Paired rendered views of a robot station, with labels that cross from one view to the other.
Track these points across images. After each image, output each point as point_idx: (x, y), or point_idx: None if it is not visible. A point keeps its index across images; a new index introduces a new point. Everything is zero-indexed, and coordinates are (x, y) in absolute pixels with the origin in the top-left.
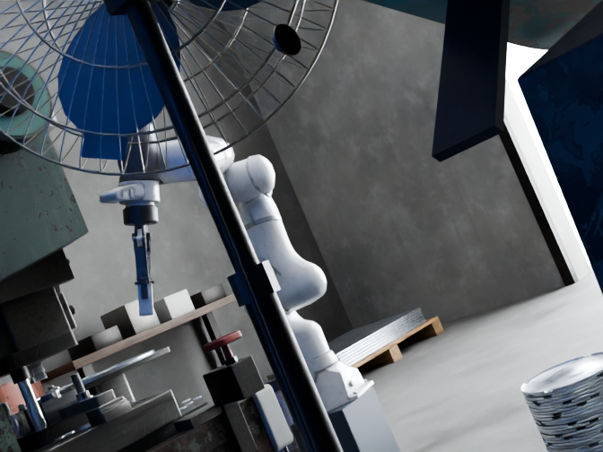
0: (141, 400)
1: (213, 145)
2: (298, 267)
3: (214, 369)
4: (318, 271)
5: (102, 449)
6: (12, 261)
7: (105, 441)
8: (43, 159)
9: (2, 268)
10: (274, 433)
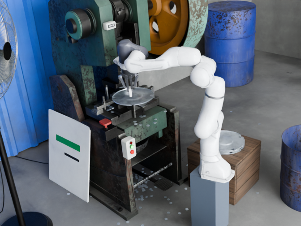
0: (117, 114)
1: (144, 63)
2: (197, 121)
3: (112, 125)
4: (199, 130)
5: (94, 116)
6: (89, 63)
7: (95, 115)
8: (99, 39)
9: (88, 63)
10: (122, 152)
